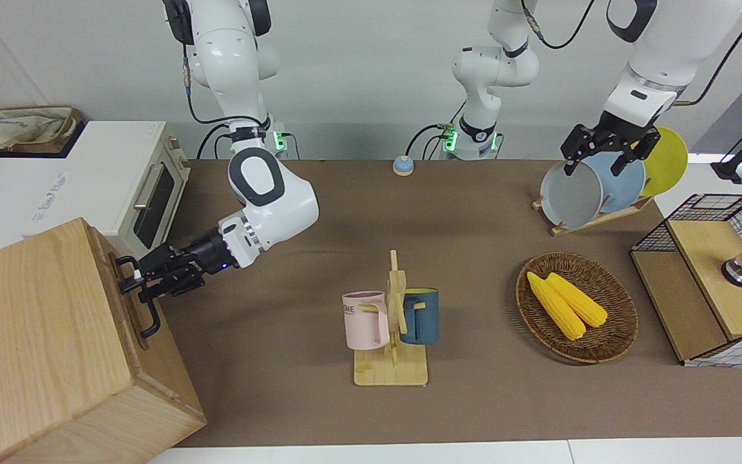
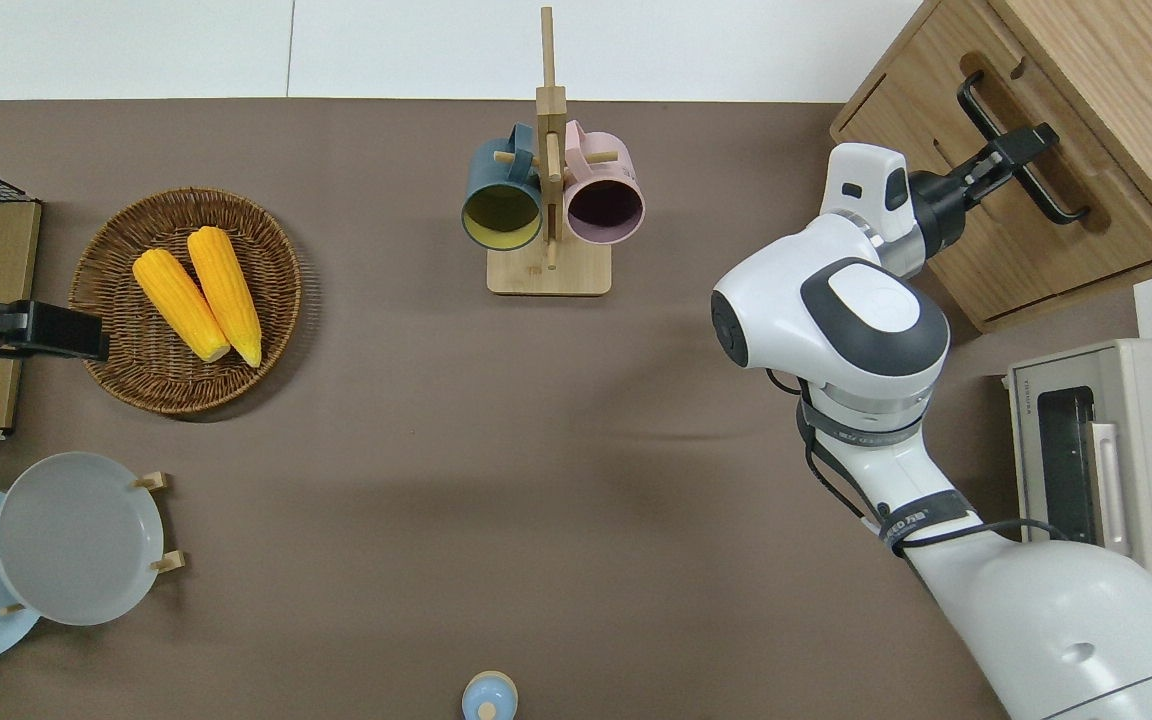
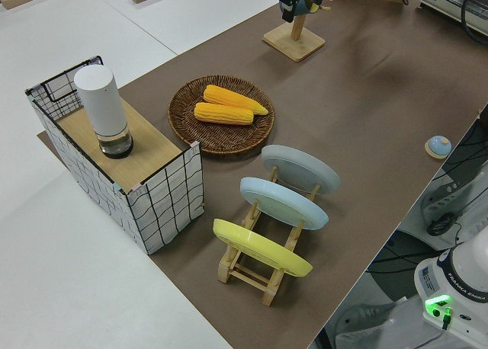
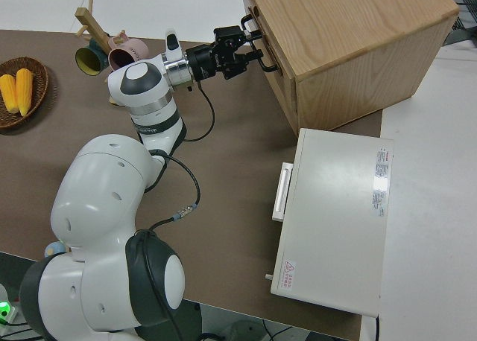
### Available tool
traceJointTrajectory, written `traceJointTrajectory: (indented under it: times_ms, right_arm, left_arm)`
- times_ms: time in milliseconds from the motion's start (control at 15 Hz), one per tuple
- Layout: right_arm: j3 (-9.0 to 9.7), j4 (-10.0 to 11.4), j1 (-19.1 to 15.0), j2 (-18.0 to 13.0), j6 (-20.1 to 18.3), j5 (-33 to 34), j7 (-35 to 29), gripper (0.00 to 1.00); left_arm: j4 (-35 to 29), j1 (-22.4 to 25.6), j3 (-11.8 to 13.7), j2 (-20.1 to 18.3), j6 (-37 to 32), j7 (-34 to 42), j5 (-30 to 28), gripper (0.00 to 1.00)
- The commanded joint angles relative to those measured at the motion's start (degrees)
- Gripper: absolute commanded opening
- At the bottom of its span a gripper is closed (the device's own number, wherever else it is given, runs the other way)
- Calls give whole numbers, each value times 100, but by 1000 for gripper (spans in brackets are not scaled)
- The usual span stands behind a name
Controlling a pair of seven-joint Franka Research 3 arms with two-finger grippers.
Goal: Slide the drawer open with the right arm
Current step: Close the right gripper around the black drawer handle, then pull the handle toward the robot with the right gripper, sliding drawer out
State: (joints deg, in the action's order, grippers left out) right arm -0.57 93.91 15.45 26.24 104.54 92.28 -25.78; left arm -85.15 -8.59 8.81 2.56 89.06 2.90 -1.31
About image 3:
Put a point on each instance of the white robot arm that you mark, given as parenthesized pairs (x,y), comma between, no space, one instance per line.
(457,288)

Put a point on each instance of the dark blue mug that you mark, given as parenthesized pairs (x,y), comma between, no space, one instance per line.
(305,7)

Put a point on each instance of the wooden mug rack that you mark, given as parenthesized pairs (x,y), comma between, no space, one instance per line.
(293,42)

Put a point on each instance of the yellow corn cob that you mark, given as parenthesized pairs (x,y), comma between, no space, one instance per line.
(228,97)
(223,114)

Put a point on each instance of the brown table mat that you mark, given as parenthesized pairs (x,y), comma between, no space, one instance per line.
(362,116)

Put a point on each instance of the white toaster oven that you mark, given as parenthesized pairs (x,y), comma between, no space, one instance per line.
(450,2)

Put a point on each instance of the brown wicker basket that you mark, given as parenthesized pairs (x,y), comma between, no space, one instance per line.
(221,135)

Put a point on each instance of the grey plate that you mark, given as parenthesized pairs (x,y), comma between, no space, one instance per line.
(301,166)

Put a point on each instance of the blue and wood bell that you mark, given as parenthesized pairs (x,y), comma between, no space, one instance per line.
(439,145)

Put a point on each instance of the light blue plate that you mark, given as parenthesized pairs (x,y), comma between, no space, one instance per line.
(284,204)

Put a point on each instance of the white cylindrical bottle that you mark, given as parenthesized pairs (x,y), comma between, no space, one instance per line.
(101,105)

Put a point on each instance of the grey power strip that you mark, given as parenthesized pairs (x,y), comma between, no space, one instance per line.
(444,198)

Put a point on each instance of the yellow plate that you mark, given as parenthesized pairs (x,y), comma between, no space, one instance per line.
(263,246)

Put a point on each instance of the wooden plate rack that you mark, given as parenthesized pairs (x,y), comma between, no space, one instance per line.
(249,278)

